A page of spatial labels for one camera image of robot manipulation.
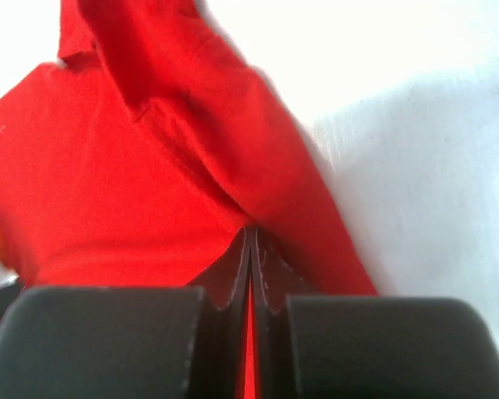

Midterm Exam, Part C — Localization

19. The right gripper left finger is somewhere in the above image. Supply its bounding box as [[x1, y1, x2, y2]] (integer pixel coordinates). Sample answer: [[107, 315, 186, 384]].
[[0, 229, 250, 398]]

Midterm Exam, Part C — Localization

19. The red t shirt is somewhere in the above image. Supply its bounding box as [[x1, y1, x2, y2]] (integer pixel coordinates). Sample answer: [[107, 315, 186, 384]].
[[0, 1, 374, 398]]

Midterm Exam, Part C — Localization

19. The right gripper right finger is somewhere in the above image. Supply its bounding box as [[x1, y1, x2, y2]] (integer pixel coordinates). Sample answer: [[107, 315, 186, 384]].
[[251, 230, 499, 398]]

